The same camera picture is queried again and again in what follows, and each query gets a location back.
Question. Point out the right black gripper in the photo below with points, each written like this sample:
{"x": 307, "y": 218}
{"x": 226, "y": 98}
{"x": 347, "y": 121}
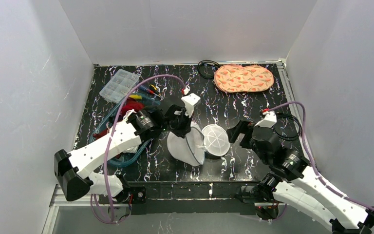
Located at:
{"x": 242, "y": 130}

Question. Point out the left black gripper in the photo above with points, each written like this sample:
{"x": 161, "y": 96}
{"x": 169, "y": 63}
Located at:
{"x": 180, "y": 124}

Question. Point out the white mesh laundry basket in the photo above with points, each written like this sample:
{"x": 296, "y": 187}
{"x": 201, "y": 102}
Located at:
{"x": 191, "y": 149}

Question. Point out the dark red bra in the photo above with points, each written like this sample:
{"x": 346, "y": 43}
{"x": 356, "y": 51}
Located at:
{"x": 131, "y": 104}

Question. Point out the teal plastic bin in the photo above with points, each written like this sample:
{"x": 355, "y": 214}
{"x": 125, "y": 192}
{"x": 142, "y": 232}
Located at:
{"x": 131, "y": 155}

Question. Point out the strawberry print mesh laundry bag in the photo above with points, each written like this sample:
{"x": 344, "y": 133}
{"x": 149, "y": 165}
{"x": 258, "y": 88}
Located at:
{"x": 233, "y": 78}

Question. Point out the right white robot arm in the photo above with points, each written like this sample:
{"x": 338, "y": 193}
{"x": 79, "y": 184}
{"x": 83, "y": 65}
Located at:
{"x": 292, "y": 180}

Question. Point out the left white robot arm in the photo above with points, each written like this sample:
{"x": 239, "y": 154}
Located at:
{"x": 74, "y": 170}

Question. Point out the clear plastic screw organizer box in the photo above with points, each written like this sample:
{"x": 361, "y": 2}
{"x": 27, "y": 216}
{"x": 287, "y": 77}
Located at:
{"x": 119, "y": 85}

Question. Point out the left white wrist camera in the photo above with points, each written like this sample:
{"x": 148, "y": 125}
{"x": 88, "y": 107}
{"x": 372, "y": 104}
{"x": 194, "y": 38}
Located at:
{"x": 190, "y": 101}

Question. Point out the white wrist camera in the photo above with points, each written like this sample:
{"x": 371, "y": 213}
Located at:
{"x": 268, "y": 120}
{"x": 190, "y": 101}

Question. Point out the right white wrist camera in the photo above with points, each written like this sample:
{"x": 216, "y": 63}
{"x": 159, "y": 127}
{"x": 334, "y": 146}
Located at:
{"x": 268, "y": 120}

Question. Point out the blue red handled screwdriver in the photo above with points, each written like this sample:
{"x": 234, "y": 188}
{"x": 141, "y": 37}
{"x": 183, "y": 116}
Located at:
{"x": 144, "y": 88}

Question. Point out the yellow handled screwdriver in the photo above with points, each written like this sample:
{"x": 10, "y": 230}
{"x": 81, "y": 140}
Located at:
{"x": 152, "y": 87}

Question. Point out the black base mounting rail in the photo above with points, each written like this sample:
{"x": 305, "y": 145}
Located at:
{"x": 198, "y": 197}

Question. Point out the aluminium frame rail right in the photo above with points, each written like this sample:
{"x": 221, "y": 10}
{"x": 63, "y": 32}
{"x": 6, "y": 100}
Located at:
{"x": 295, "y": 109}

